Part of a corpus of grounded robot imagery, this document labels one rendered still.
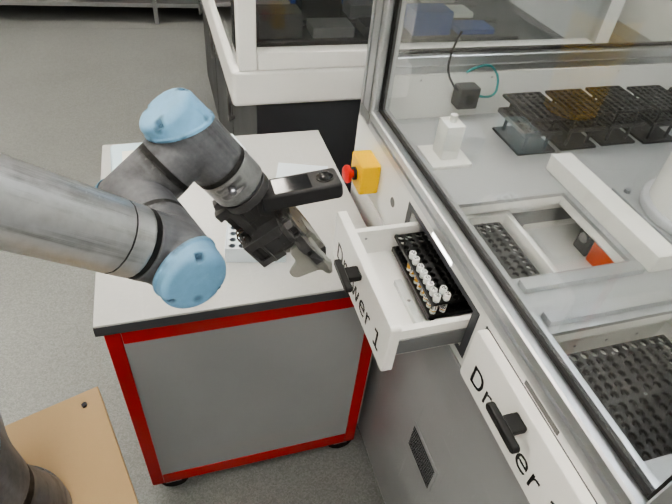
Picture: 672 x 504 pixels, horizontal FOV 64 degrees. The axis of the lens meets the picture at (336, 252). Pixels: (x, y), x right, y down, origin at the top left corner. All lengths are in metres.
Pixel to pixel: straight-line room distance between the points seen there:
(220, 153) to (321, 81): 0.96
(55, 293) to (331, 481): 1.23
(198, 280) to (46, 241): 0.15
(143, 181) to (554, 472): 0.61
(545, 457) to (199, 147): 0.57
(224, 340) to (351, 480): 0.72
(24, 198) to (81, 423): 0.47
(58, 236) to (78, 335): 1.59
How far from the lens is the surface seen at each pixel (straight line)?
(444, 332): 0.89
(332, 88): 1.62
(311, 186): 0.74
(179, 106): 0.64
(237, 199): 0.70
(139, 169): 0.66
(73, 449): 0.87
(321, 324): 1.16
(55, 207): 0.49
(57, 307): 2.19
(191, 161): 0.66
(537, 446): 0.78
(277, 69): 1.56
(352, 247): 0.92
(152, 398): 1.27
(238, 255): 1.11
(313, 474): 1.69
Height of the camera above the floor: 1.53
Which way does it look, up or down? 42 degrees down
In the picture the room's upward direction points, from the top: 7 degrees clockwise
